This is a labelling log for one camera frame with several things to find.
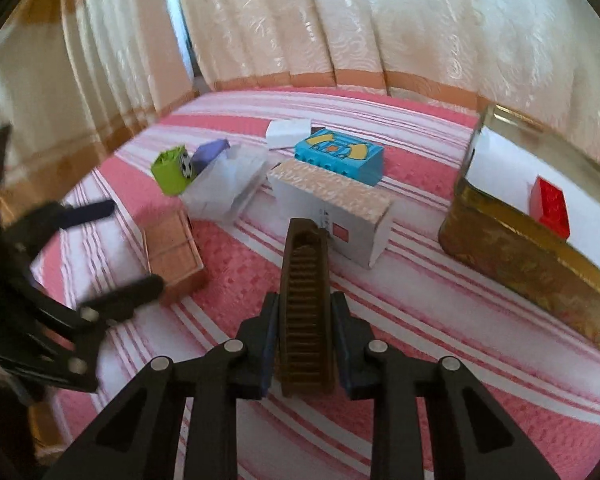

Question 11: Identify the green toy building block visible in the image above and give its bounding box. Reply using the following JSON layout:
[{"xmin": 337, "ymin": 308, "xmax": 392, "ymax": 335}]
[{"xmin": 151, "ymin": 146, "xmax": 197, "ymax": 197}]

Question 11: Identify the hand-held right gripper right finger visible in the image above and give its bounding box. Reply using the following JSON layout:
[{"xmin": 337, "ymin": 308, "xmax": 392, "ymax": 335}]
[{"xmin": 330, "ymin": 290, "xmax": 561, "ymax": 480}]

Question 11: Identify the blue printed toy block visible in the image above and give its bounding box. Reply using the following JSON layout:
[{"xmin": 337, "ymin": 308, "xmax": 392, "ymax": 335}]
[{"xmin": 294, "ymin": 128, "xmax": 385, "ymax": 187}]

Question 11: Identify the small purple box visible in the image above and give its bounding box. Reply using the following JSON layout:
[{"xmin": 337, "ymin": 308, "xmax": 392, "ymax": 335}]
[{"xmin": 192, "ymin": 139, "xmax": 231, "ymax": 176}]

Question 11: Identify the white box with pink top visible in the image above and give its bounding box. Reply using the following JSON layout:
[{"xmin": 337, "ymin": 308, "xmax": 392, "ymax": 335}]
[{"xmin": 267, "ymin": 159, "xmax": 395, "ymax": 269}]

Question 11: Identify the translucent white block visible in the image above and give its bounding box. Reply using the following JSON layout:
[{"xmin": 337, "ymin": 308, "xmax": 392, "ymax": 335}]
[{"xmin": 180, "ymin": 145, "xmax": 270, "ymax": 223}]

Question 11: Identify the white paper sheet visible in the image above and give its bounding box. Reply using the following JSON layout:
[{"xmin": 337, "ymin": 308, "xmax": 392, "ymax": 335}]
[{"xmin": 465, "ymin": 127, "xmax": 600, "ymax": 281}]

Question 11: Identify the white charger plug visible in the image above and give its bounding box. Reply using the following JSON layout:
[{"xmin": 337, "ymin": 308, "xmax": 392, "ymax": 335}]
[{"xmin": 266, "ymin": 119, "xmax": 313, "ymax": 150}]

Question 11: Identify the brown ribbed comb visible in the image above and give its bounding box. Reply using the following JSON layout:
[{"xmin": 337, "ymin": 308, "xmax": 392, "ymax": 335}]
[{"xmin": 278, "ymin": 218, "xmax": 337, "ymax": 397}]

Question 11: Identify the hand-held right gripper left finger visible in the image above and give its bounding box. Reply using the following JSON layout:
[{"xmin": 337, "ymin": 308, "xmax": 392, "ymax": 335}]
[{"xmin": 42, "ymin": 292, "xmax": 281, "ymax": 480}]

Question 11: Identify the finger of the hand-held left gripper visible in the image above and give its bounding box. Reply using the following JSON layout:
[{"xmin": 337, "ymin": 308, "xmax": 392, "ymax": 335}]
[
  {"xmin": 10, "ymin": 199, "xmax": 116, "ymax": 261},
  {"xmin": 10, "ymin": 275, "xmax": 166, "ymax": 393}
]

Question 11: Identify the cream patterned curtain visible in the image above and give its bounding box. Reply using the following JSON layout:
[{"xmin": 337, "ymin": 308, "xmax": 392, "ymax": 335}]
[{"xmin": 0, "ymin": 0, "xmax": 600, "ymax": 196}]

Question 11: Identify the red toy building block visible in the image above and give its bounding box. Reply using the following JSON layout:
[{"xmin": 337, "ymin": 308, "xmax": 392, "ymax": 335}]
[{"xmin": 528, "ymin": 176, "xmax": 571, "ymax": 240}]

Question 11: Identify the gold metal tin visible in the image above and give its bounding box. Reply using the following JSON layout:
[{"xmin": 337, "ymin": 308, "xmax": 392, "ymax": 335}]
[{"xmin": 438, "ymin": 104, "xmax": 600, "ymax": 358}]

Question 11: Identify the copper coloured box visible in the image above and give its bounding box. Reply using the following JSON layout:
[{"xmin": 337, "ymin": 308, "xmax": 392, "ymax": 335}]
[{"xmin": 142, "ymin": 210, "xmax": 206, "ymax": 307}]

